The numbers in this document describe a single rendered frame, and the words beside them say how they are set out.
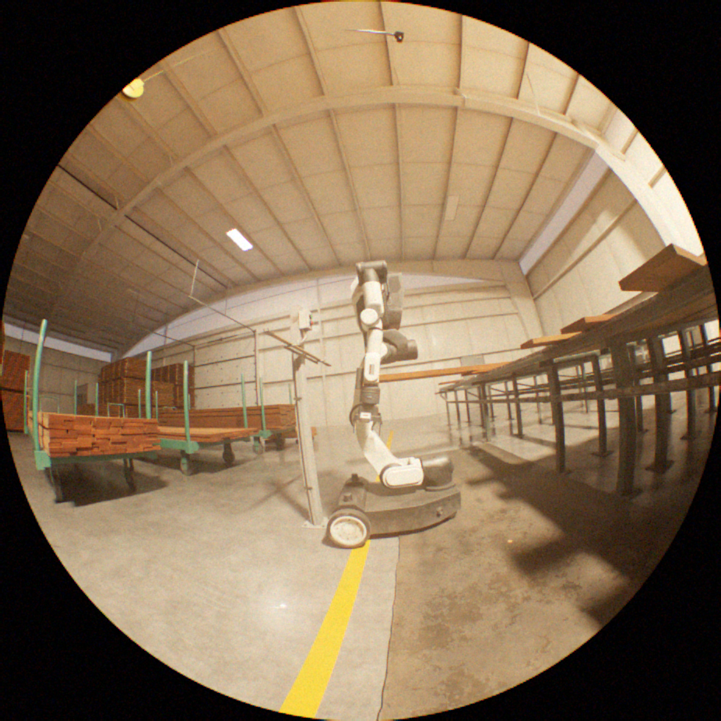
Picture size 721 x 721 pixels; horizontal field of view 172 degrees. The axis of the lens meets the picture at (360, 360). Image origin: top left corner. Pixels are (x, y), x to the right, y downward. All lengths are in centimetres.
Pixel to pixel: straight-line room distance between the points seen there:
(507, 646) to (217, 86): 768
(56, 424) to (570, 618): 232
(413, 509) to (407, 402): 850
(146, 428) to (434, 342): 950
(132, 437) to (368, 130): 707
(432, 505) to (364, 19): 689
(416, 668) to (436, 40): 711
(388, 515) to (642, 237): 802
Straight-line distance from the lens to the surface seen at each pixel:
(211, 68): 692
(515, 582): 96
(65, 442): 187
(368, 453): 126
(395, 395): 956
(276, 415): 393
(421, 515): 121
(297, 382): 132
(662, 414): 172
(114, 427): 198
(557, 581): 96
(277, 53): 643
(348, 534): 119
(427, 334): 1005
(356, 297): 130
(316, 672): 78
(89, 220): 1193
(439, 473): 130
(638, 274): 78
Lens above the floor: 68
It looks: 11 degrees up
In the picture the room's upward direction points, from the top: 6 degrees counter-clockwise
